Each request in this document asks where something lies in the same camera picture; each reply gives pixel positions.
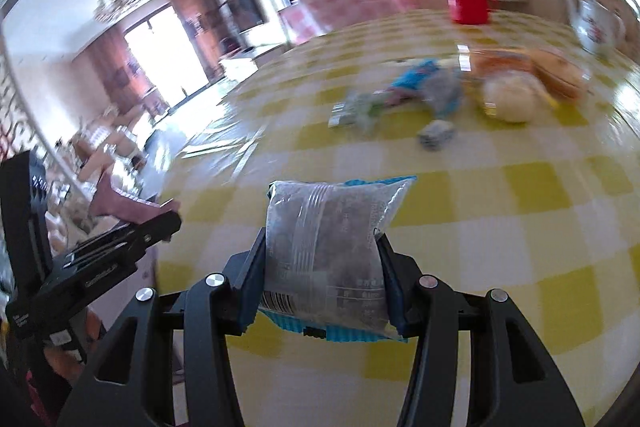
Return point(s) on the clear snack packet blue edges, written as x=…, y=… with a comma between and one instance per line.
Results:
x=325, y=257

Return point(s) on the round bun in clear packet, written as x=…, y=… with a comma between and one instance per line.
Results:
x=510, y=99

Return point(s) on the pink covered chair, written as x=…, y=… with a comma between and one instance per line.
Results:
x=350, y=2

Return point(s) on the television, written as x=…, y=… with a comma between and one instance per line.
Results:
x=246, y=9

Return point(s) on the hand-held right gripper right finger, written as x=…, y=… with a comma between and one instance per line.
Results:
x=395, y=302

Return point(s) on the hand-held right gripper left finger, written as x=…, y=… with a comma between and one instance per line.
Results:
x=248, y=292

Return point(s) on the orange bread packet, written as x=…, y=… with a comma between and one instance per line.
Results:
x=545, y=67

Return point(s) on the small white snack packet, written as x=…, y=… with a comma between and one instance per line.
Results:
x=437, y=136

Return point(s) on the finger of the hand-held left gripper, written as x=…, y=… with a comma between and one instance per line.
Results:
x=125, y=242

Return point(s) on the white floral teapot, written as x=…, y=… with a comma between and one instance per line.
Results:
x=597, y=24

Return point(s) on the pink snack packet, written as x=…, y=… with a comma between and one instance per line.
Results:
x=122, y=202

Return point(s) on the pale green snack packet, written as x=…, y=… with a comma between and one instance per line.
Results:
x=357, y=109

